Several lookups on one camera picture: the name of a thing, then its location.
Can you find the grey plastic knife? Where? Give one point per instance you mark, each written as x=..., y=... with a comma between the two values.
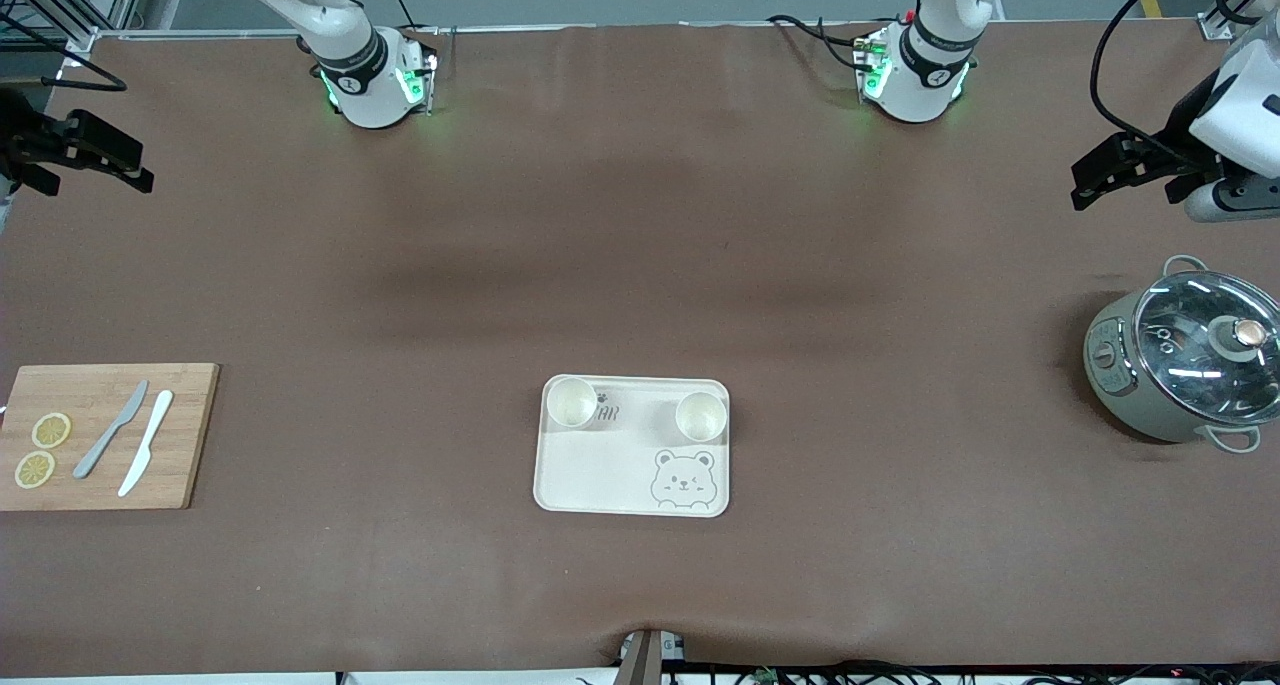
x=110, y=430

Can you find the white plastic knife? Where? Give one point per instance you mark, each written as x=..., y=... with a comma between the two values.
x=147, y=443

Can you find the white paper cup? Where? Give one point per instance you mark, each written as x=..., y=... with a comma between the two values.
x=701, y=416
x=571, y=402

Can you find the lemon slice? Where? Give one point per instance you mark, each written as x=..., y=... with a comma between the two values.
x=35, y=469
x=51, y=430

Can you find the metal clamp bracket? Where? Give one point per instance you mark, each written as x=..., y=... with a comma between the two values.
x=645, y=660

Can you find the bamboo cutting board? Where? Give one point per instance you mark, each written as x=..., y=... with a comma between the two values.
x=185, y=435

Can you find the grey-green electric pot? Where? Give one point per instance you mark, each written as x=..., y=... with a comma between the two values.
x=1110, y=375

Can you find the glass pot lid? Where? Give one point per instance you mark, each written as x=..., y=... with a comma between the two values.
x=1200, y=355

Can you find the cream bear print tray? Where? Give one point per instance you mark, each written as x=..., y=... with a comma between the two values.
x=620, y=475

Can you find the brown table cloth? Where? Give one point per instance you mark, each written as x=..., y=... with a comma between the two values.
x=640, y=215

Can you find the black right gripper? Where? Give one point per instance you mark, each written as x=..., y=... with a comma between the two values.
x=22, y=135

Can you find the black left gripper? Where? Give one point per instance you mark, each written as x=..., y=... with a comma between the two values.
x=1184, y=131

